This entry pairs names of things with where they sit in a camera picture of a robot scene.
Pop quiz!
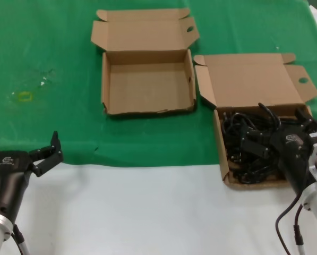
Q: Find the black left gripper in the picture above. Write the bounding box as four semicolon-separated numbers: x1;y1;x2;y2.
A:
0;129;64;222

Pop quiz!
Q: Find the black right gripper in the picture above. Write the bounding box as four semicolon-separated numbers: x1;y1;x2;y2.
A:
238;107;317;197

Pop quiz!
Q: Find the cardboard box with torn rim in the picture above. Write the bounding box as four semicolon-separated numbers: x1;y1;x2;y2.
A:
90;7;201;116

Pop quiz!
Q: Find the green tablecloth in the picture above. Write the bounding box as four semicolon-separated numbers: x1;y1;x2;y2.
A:
0;0;317;171

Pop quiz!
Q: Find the pile of black power cables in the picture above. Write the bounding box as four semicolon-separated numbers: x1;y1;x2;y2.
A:
221;103;307;185

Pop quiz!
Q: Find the cardboard box with cable pile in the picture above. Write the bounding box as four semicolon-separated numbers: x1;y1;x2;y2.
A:
193;53;317;191

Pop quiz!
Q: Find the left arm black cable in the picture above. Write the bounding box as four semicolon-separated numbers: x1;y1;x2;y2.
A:
11;224;30;255

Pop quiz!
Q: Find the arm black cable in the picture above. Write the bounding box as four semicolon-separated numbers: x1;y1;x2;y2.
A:
276;195;307;255
11;224;30;255

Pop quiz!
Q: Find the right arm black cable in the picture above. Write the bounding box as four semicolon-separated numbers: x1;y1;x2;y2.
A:
276;195;307;255

